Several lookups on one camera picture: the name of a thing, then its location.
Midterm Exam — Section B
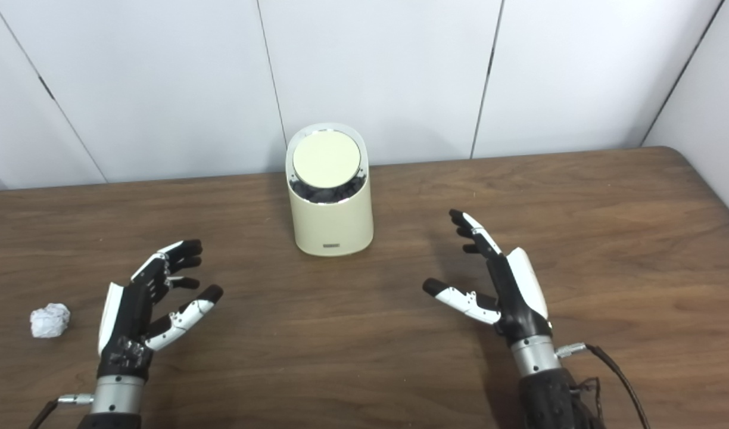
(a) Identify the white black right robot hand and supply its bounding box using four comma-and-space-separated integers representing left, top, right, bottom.
423, 209, 553, 346

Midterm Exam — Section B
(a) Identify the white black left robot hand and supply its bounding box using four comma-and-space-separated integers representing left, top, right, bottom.
96, 240, 224, 382

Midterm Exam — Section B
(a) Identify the white paper ball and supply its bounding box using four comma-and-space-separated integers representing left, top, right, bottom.
30, 303, 71, 339

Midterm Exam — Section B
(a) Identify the cream round bin lid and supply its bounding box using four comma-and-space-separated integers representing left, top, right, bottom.
292, 130, 362, 188

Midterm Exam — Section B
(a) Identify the cream-colored bin body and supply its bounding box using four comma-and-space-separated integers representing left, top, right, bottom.
285, 123, 375, 257

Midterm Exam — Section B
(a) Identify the black bin liner bag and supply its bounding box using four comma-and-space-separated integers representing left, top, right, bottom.
290, 170, 368, 204

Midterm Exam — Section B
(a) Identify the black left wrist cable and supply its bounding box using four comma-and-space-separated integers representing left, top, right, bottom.
28, 393, 95, 429

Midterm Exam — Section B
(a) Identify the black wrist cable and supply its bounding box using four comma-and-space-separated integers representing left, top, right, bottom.
556, 343, 651, 429
28, 393, 95, 429

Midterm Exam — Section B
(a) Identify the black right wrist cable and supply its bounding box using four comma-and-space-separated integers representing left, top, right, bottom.
556, 343, 651, 429

